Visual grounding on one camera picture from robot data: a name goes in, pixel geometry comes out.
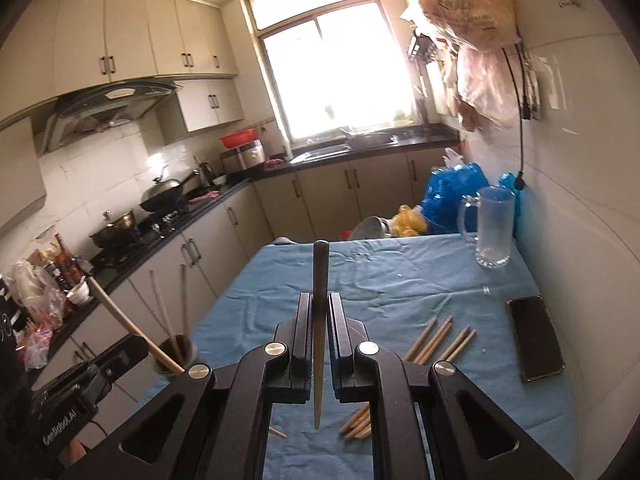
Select dark cylindrical utensil holder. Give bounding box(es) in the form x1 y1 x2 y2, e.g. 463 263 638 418
153 335 201 380

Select kitchen sink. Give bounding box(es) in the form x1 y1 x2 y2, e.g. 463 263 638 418
290 144 352 165

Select white plastic bags on counter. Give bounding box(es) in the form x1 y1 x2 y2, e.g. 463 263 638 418
8 260 66 370

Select white ceramic bowl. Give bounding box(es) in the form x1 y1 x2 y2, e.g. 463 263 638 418
66 280 91 307

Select blue table cloth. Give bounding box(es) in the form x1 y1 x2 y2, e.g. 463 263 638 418
134 231 580 480

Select black smartphone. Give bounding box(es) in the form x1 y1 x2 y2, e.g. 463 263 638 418
506 296 565 382

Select sauce bottle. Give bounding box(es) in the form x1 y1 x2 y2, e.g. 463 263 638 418
54 233 84 287

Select yellow plastic bag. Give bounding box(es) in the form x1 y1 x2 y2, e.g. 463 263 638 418
390 205 428 237

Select metal bowl behind table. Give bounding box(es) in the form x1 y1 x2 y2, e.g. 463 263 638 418
348 216 393 240

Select clear glass mug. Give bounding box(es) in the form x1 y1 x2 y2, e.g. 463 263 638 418
457 186 516 269

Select black wok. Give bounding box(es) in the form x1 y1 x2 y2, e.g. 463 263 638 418
140 169 200 212

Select blue plastic bag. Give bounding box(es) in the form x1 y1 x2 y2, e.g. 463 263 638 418
421 161 524 235

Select kettle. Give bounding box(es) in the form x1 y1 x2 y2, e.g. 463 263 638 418
198 162 216 188

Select silver rice cooker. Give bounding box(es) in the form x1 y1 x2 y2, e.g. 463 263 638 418
220 140 267 174

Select red plastic basin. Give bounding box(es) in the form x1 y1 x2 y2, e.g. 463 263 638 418
220 128 256 150

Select range hood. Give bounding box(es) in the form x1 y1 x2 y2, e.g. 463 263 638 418
40 79 178 155

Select window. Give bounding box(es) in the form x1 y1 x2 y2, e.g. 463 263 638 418
242 0 420 148

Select hanging plastic bags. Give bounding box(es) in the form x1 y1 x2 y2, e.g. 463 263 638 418
405 0 518 131

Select black power cable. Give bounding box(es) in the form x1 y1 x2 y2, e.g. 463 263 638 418
501 44 532 192

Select upper wall cabinets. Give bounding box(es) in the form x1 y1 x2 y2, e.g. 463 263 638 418
1 0 239 119

